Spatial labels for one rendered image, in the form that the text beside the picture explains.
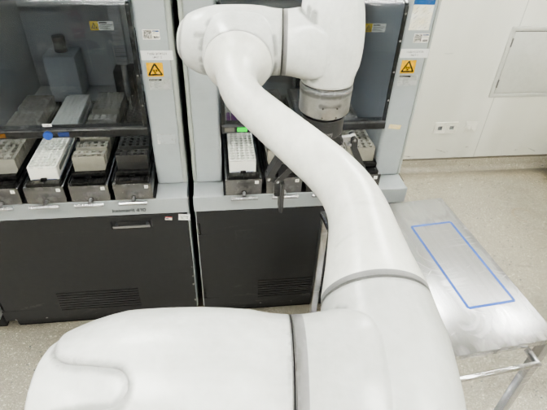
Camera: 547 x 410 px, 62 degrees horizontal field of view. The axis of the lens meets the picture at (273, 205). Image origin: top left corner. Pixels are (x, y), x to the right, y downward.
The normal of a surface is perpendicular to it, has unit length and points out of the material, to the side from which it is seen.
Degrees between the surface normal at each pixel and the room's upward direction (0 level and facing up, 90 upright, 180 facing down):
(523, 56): 90
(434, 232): 0
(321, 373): 15
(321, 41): 84
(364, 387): 20
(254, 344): 10
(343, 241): 40
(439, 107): 90
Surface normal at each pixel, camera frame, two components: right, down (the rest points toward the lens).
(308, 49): -0.07, 0.54
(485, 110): 0.12, 0.61
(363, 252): -0.28, -0.77
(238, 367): 0.03, -0.67
